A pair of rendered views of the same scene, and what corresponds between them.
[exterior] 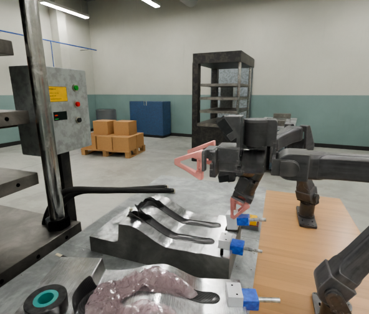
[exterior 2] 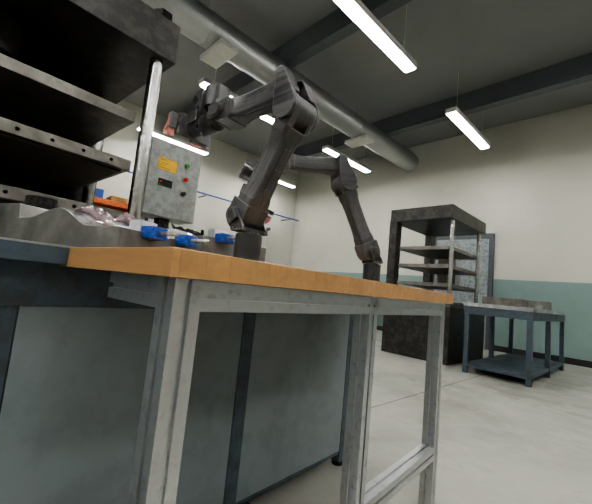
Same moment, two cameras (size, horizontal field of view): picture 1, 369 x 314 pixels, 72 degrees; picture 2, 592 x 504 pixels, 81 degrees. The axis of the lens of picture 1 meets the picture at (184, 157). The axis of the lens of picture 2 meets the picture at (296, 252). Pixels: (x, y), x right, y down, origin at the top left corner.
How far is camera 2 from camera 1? 0.99 m
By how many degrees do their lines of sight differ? 29
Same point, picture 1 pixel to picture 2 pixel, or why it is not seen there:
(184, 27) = (401, 194)
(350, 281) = (246, 195)
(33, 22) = (151, 97)
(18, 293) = not seen: hidden behind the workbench
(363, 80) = not seen: outside the picture
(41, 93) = (142, 146)
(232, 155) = (193, 115)
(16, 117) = (119, 161)
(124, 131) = not seen: hidden behind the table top
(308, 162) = (227, 101)
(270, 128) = (216, 90)
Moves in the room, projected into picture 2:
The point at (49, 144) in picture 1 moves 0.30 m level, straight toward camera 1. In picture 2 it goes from (137, 186) to (111, 164)
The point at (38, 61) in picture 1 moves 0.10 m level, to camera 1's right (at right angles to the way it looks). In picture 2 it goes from (146, 124) to (163, 122)
